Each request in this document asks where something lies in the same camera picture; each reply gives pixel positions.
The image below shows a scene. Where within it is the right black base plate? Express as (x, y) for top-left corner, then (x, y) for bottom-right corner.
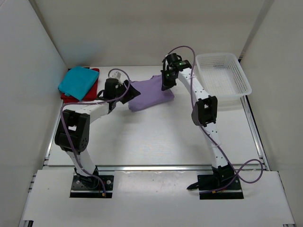
(187, 175), (244, 200)

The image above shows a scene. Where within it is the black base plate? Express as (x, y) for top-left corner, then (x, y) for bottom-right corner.
(187, 175), (244, 200)
(70, 174), (114, 199)

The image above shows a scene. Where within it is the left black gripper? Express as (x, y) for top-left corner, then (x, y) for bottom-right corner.
(113, 79), (140, 104)

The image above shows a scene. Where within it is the lavender t-shirt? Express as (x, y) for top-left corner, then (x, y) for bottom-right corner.
(128, 75), (175, 112)

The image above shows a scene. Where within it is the teal t-shirt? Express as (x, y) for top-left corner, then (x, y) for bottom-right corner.
(58, 66), (99, 101)

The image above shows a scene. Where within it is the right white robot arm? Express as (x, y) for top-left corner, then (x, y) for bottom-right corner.
(161, 53), (235, 189)

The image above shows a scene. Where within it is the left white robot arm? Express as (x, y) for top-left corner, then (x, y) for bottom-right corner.
(54, 78), (141, 189)

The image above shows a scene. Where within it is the white plastic basket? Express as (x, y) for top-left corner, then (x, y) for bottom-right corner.
(196, 52), (252, 111)

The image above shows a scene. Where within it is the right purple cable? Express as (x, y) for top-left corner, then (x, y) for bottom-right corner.
(167, 45), (264, 184)

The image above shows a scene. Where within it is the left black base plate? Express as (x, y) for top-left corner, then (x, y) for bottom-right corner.
(70, 174), (114, 199)

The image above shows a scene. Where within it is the red t-shirt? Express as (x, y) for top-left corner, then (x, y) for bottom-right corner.
(61, 68), (99, 103)

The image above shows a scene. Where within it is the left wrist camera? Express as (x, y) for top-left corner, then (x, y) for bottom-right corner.
(108, 71), (121, 81)

